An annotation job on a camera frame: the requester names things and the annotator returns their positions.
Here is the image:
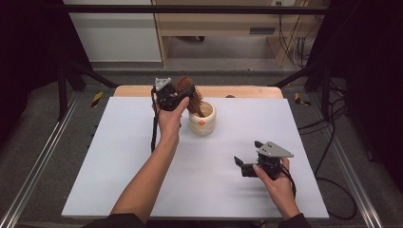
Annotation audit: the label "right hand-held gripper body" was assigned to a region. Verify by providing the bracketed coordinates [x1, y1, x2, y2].
[241, 141, 295, 181]

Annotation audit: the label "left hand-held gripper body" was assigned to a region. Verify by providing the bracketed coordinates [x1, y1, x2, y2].
[154, 77, 187, 112]

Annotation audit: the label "brown wooden hairbrush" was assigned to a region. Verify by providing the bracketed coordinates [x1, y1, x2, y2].
[174, 75, 206, 118]

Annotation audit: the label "cream ribbed ceramic cup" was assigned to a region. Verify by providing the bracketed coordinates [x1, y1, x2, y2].
[188, 101, 218, 137]

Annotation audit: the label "person's left hand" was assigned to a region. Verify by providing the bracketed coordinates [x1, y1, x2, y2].
[153, 96, 191, 144]

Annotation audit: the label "person's right hand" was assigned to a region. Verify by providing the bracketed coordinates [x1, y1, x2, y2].
[252, 157, 300, 211]

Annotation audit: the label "white table board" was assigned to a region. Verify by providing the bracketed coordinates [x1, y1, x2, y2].
[61, 96, 331, 220]

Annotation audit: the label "light wooden table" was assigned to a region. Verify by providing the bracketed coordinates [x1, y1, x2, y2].
[113, 85, 284, 99]

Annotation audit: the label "person's right dark sleeve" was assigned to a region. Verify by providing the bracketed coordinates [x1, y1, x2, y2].
[278, 212, 314, 228]

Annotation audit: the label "person's dark sleeve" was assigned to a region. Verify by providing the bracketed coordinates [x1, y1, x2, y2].
[81, 213, 147, 228]
[278, 212, 314, 228]

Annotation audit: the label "white cabinet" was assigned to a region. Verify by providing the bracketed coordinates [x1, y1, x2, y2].
[63, 0, 163, 63]

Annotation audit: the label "light wooden desk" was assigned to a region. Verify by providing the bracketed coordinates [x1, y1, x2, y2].
[151, 0, 331, 68]

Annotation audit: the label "dark curtain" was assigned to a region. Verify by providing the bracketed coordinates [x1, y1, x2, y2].
[305, 0, 403, 191]
[0, 0, 94, 146]

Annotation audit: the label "person's left dark sleeve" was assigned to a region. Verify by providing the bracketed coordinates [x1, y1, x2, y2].
[81, 213, 147, 228]

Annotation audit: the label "black floor cables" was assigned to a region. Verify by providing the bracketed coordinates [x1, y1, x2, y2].
[297, 80, 350, 179]

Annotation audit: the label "black slanted frame strut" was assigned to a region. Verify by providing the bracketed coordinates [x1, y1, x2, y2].
[57, 61, 119, 122]
[269, 61, 333, 119]

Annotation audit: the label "black horizontal frame bar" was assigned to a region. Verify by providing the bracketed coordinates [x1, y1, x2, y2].
[44, 4, 331, 15]

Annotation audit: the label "aluminium floor rail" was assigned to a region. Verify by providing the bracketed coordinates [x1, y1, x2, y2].
[329, 136, 385, 228]
[0, 90, 81, 228]

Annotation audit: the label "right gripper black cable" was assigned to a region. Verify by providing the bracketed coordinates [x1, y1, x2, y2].
[278, 162, 358, 221]

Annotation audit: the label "hanging desk cables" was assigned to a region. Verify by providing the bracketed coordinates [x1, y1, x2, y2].
[276, 1, 324, 69]

